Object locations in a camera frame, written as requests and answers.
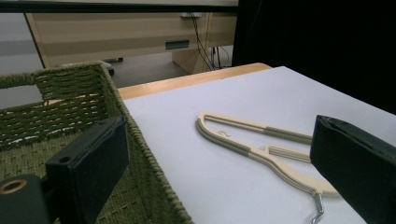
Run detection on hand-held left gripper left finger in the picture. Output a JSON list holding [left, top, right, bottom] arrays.
[[46, 116, 131, 224]]

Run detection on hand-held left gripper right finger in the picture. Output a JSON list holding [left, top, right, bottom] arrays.
[[309, 114, 396, 224]]

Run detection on green woven basket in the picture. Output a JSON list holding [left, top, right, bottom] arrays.
[[0, 61, 194, 224]]

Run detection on cream plastic clothes hanger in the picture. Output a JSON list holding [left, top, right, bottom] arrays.
[[195, 111, 342, 224]]

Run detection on black chair base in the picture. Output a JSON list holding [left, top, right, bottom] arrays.
[[102, 56, 124, 77]]

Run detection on beige wooden desk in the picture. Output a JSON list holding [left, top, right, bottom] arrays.
[[24, 6, 239, 75]]

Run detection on white board work surface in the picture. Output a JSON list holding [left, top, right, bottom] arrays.
[[122, 65, 396, 224]]

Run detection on black curtain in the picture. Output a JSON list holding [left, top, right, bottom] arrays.
[[232, 0, 396, 115]]

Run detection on black horizontal bar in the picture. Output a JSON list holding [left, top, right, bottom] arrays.
[[0, 1, 239, 14]]

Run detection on white power strip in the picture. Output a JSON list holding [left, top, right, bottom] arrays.
[[179, 11, 204, 19]]

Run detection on black hanging cables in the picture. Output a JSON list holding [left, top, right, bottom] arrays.
[[189, 12, 232, 71]]

